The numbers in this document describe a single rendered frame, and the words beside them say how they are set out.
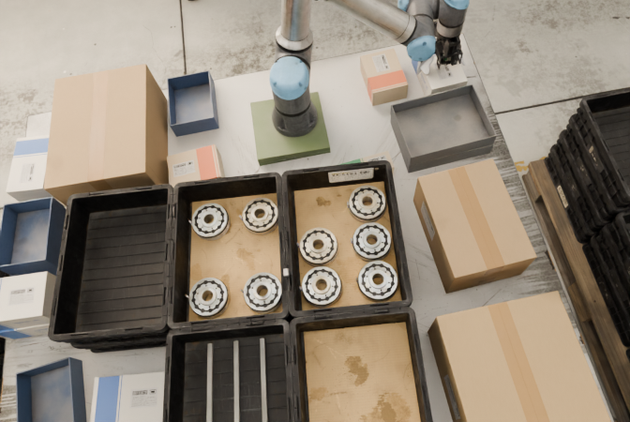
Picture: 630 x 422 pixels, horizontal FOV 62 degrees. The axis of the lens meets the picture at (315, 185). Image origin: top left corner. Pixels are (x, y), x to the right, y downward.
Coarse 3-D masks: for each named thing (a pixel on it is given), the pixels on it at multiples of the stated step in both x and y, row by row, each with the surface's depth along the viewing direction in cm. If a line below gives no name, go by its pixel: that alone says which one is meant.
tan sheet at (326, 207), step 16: (304, 192) 150; (320, 192) 149; (336, 192) 149; (384, 192) 148; (304, 208) 148; (320, 208) 147; (336, 208) 147; (304, 224) 146; (320, 224) 145; (336, 224) 145; (352, 224) 144; (384, 224) 144; (368, 240) 142; (352, 256) 140; (304, 272) 140; (352, 272) 138; (320, 288) 137; (352, 288) 137; (304, 304) 136; (336, 304) 135; (352, 304) 135
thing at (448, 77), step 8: (416, 64) 177; (432, 64) 171; (416, 72) 179; (432, 72) 169; (440, 72) 169; (448, 72) 169; (456, 72) 168; (424, 80) 172; (432, 80) 168; (440, 80) 168; (448, 80) 167; (456, 80) 167; (464, 80) 167; (424, 88) 175; (432, 88) 166; (440, 88) 167; (448, 88) 168
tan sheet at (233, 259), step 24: (192, 216) 150; (192, 240) 146; (216, 240) 146; (240, 240) 145; (264, 240) 145; (192, 264) 143; (216, 264) 143; (240, 264) 142; (264, 264) 141; (192, 312) 137; (240, 312) 136
